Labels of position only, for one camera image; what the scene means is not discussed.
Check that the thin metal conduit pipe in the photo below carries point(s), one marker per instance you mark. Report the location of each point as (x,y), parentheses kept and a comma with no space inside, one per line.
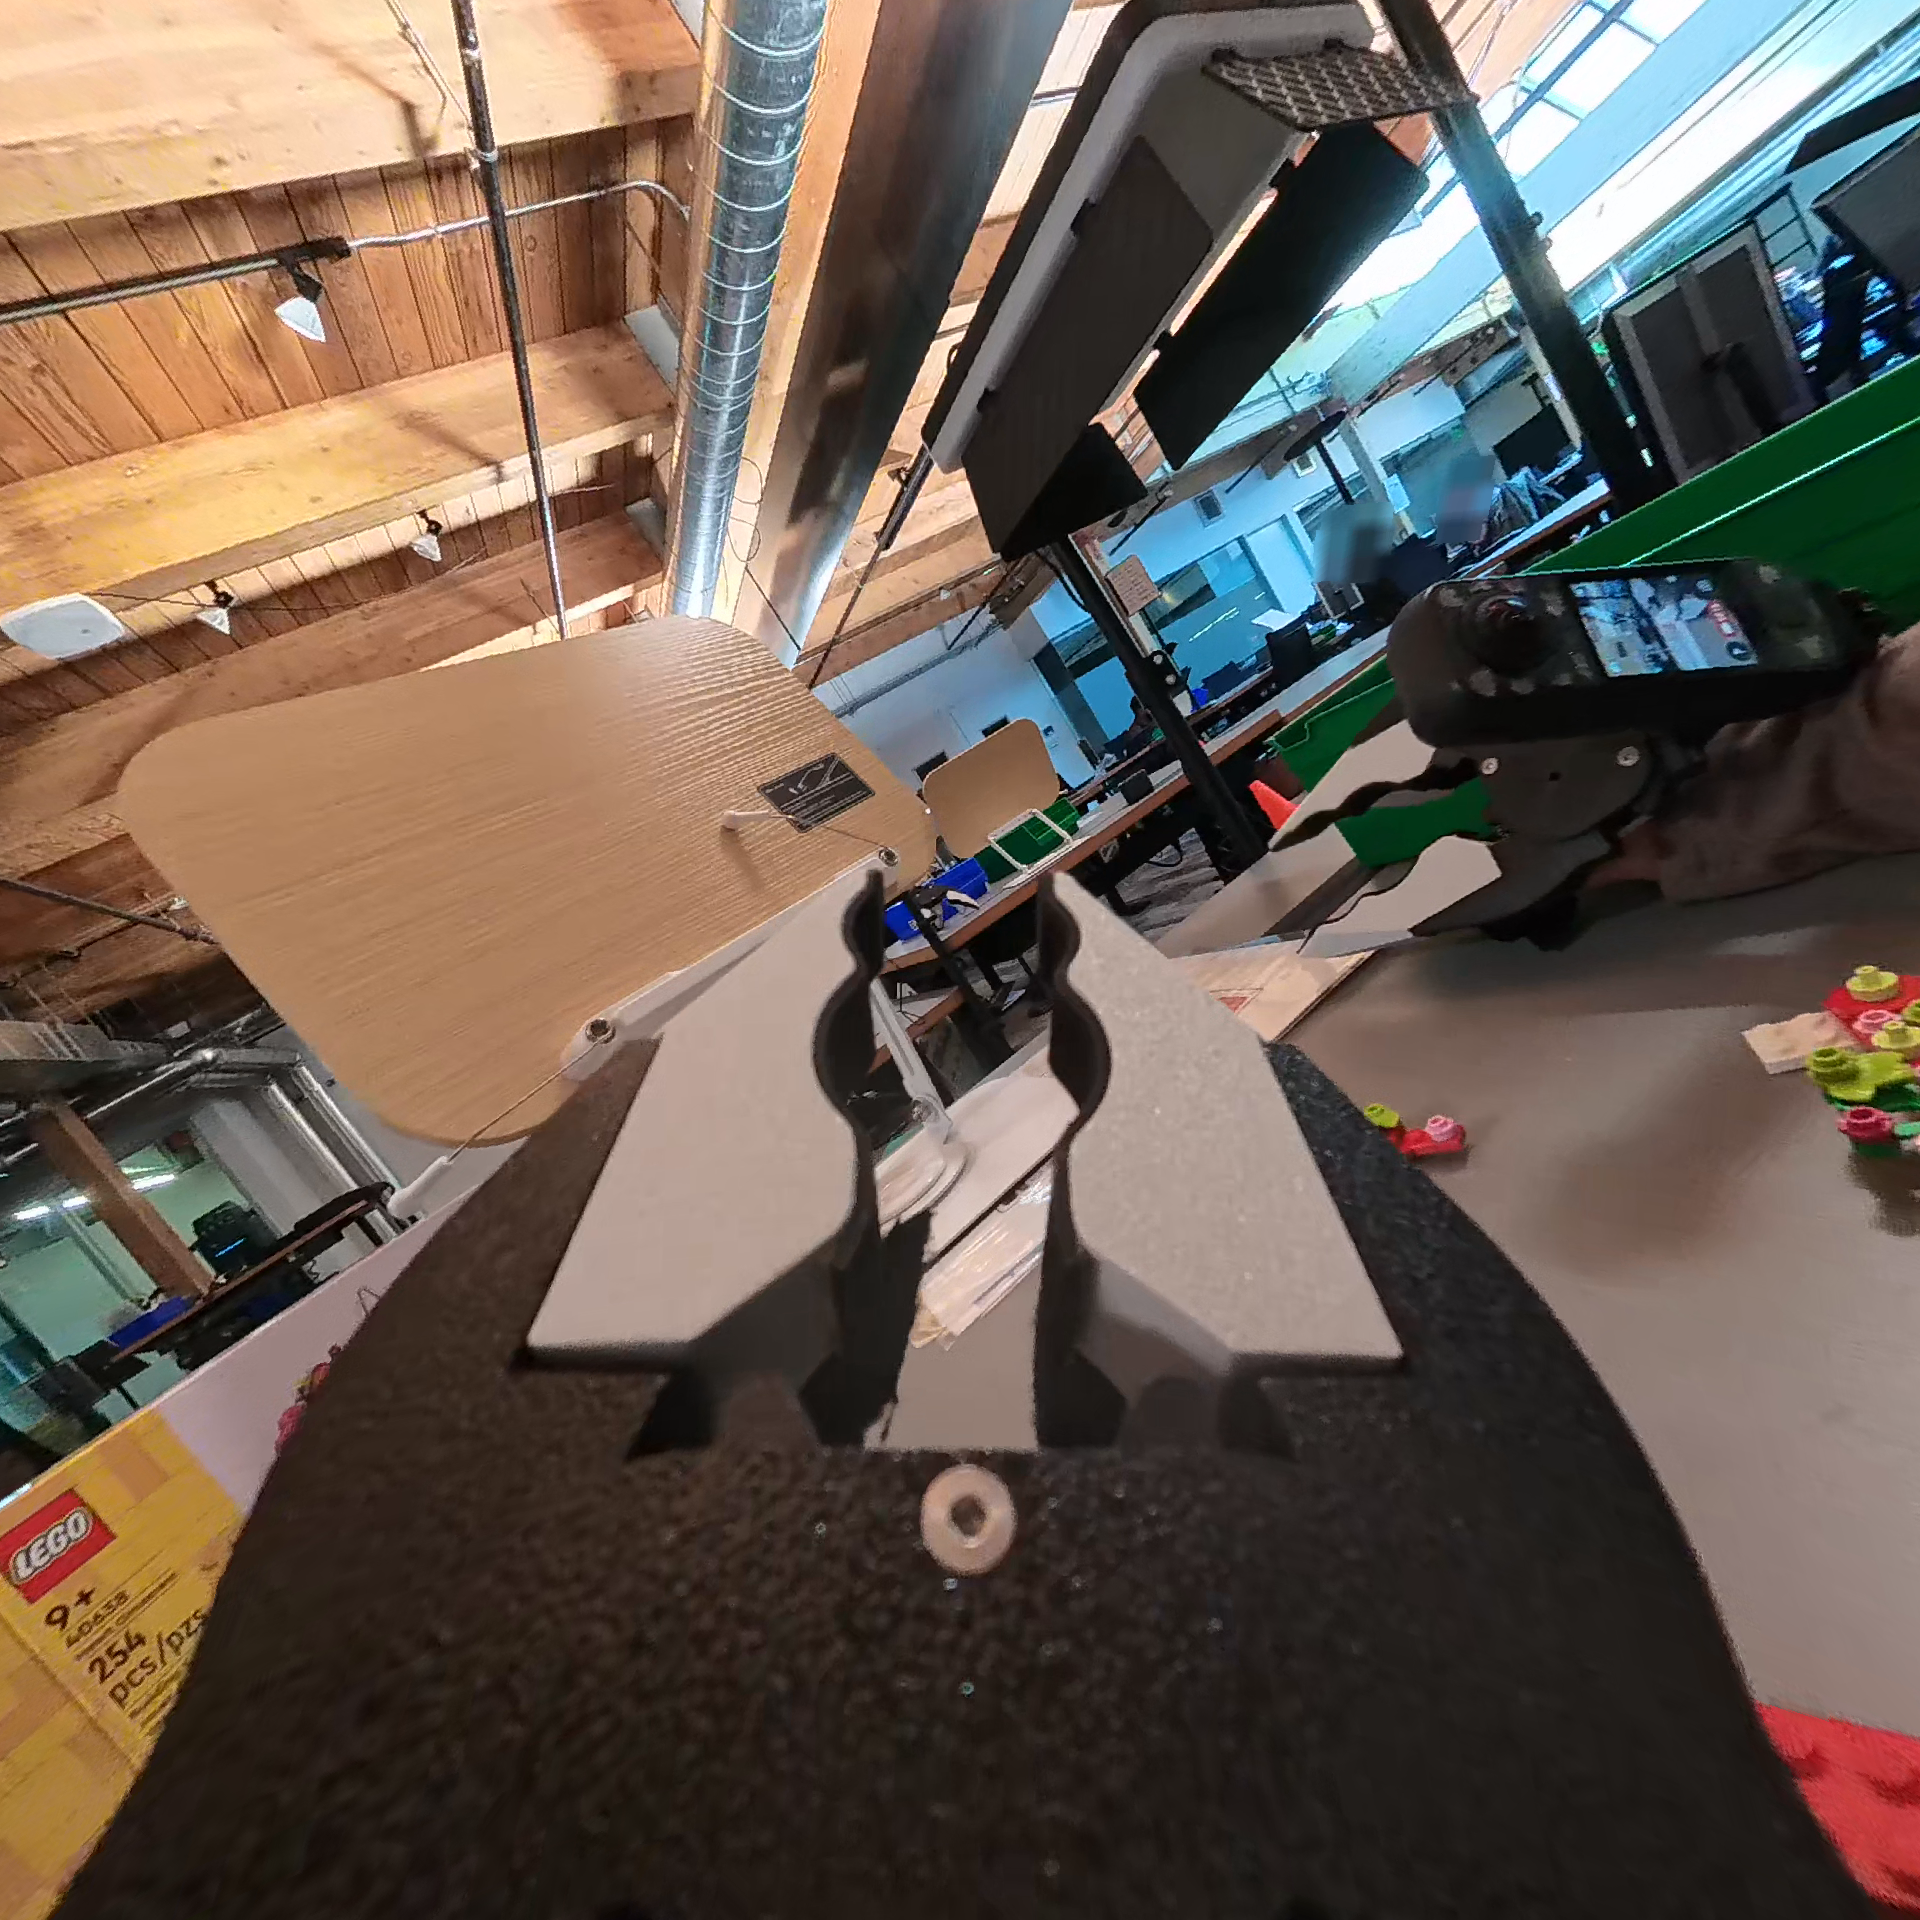
(511,300)

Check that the white lego plate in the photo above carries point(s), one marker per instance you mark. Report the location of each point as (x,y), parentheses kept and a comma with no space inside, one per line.
(1793,1043)

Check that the spiral metal air duct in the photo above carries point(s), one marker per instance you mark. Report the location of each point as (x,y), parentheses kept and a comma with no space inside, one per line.
(743,300)

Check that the blue plastic bin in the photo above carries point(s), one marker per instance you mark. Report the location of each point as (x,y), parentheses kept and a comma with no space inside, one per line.
(930,910)

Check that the clear plastic bag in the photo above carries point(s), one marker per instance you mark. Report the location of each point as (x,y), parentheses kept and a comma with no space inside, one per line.
(974,1276)

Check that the black metal pole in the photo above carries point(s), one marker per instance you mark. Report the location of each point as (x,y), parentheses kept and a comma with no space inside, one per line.
(1154,691)
(1517,254)

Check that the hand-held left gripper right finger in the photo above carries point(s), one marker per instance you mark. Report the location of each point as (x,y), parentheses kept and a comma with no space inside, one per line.
(1230,1185)

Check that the orange traffic cone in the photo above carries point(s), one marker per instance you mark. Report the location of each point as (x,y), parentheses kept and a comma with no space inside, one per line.
(1271,804)

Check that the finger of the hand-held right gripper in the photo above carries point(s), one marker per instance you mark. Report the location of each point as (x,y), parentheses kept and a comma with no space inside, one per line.
(1350,786)
(1417,901)

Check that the large green plastic bin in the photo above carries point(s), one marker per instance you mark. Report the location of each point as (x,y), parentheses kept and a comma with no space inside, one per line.
(1769,509)

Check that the small green bin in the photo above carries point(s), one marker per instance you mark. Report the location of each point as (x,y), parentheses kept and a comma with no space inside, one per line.
(1027,844)

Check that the black light track rail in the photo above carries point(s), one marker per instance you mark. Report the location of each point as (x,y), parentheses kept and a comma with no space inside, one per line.
(165,281)

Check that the red lego frame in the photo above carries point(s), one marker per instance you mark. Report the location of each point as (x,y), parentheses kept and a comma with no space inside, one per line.
(1851,1798)

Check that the flower lego assembly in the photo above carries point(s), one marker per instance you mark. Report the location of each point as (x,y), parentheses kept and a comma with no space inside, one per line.
(1874,1050)

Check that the white ceiling access point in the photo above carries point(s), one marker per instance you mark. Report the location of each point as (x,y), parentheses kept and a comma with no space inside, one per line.
(61,626)

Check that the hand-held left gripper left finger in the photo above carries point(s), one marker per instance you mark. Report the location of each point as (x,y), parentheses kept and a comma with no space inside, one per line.
(705,1171)

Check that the small light wooden panel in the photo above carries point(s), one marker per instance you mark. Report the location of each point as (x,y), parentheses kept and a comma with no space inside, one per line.
(990,780)

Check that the black computer monitor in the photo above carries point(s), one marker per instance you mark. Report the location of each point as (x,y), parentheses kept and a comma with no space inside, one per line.
(1711,358)

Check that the person's right hand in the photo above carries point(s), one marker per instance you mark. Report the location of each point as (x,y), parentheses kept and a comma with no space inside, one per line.
(1799,780)

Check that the yellow lego box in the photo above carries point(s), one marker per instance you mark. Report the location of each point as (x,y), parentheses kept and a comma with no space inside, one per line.
(90,1588)

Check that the white track spotlight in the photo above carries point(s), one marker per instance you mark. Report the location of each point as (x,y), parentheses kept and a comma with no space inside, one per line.
(425,540)
(303,312)
(216,610)

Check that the beige paper sheet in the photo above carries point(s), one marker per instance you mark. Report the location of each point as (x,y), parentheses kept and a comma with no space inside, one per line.
(1277,990)

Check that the pink and red lego piece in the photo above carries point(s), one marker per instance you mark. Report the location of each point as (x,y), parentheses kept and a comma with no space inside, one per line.
(1434,1137)

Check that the black overhead light panel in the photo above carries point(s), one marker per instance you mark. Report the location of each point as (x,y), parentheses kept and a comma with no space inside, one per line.
(1080,300)

